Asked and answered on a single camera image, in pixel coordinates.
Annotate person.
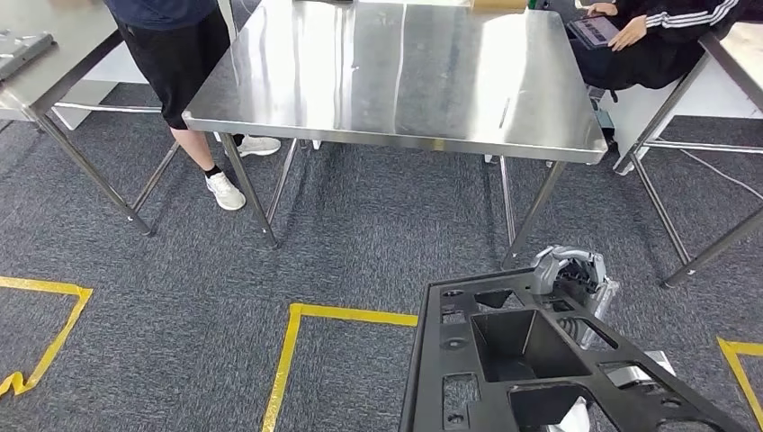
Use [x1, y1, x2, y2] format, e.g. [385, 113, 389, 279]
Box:
[103, 0, 283, 212]
[566, 0, 746, 92]

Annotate thin grey floor cable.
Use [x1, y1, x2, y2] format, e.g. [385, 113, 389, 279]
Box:
[679, 148, 763, 203]

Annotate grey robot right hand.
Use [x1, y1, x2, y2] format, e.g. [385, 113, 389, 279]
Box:
[530, 244, 621, 352]

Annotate yellow floor tape marking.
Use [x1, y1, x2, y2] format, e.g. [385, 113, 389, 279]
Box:
[716, 337, 763, 432]
[261, 302, 419, 432]

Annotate stainless steel table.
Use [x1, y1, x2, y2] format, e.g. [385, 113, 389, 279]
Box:
[0, 0, 180, 238]

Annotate steel frame table dark edge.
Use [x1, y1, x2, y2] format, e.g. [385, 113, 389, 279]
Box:
[612, 22, 763, 292]

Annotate stainless steel workbench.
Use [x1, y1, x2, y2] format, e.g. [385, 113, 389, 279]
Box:
[181, 0, 609, 269]

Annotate black plastic frame part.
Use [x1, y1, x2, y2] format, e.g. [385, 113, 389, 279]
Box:
[398, 266, 750, 432]

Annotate grey metal plate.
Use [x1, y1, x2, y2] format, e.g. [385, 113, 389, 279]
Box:
[0, 30, 55, 83]

